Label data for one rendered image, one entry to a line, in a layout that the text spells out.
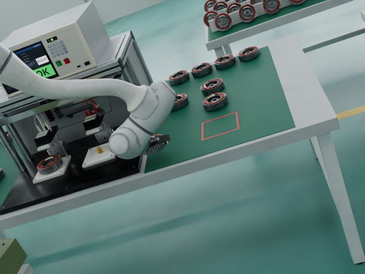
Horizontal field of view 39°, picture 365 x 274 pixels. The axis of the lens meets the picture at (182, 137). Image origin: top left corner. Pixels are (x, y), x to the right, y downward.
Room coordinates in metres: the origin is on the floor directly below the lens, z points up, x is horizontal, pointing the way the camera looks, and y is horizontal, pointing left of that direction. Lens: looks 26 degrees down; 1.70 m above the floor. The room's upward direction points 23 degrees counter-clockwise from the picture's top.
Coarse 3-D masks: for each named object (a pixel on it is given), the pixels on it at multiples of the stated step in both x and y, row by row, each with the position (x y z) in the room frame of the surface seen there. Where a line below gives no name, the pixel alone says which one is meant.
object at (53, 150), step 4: (52, 144) 2.31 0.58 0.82; (56, 144) 2.28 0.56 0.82; (64, 144) 2.28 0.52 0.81; (48, 148) 2.27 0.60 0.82; (52, 148) 2.27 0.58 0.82; (56, 148) 2.26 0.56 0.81; (60, 148) 2.26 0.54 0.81; (68, 148) 2.30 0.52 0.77; (52, 152) 2.27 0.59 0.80; (56, 152) 2.26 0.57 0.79; (60, 152) 2.26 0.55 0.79; (64, 152) 2.26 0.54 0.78
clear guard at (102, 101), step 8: (96, 96) 1.97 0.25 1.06; (104, 96) 1.95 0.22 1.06; (64, 104) 2.03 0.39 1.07; (72, 104) 1.99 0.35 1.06; (80, 104) 1.97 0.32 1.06; (96, 104) 1.95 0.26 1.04; (104, 104) 1.93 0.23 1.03; (56, 112) 2.00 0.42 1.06; (64, 112) 1.99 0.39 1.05; (80, 112) 1.95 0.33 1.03; (88, 112) 1.94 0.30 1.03; (96, 112) 1.93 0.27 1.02; (104, 112) 1.91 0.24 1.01; (56, 120) 1.98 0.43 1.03; (64, 120) 1.96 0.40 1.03; (72, 120) 1.95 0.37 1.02; (80, 120) 1.93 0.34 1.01; (56, 128) 1.96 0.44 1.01
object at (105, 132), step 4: (104, 128) 2.23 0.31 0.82; (108, 128) 2.21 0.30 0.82; (96, 132) 2.23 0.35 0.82; (100, 132) 2.21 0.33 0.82; (104, 132) 2.21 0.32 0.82; (108, 132) 2.20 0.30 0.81; (96, 136) 2.22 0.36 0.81; (100, 136) 2.21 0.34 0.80; (104, 136) 2.21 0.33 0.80; (108, 136) 2.21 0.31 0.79; (100, 140) 2.22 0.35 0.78; (104, 140) 2.21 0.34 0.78; (108, 140) 2.21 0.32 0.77
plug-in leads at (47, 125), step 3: (39, 117) 2.30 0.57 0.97; (42, 117) 2.28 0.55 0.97; (45, 117) 2.29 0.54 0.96; (39, 120) 2.30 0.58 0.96; (42, 120) 2.31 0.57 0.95; (42, 123) 2.32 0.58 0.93; (45, 123) 2.27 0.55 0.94; (48, 123) 2.29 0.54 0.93; (36, 126) 2.27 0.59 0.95; (42, 126) 2.26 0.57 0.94; (45, 126) 2.32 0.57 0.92; (48, 126) 2.27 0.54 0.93; (39, 129) 2.27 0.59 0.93; (45, 129) 2.27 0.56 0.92; (51, 129) 2.29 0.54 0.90
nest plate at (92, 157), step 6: (108, 144) 2.14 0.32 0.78; (90, 150) 2.16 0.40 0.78; (96, 150) 2.13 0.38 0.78; (102, 150) 2.11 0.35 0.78; (108, 150) 2.08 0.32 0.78; (90, 156) 2.10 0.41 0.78; (96, 156) 2.07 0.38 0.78; (102, 156) 2.05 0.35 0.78; (108, 156) 2.02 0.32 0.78; (114, 156) 2.01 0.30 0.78; (84, 162) 2.06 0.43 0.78; (90, 162) 2.04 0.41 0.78; (96, 162) 2.02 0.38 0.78
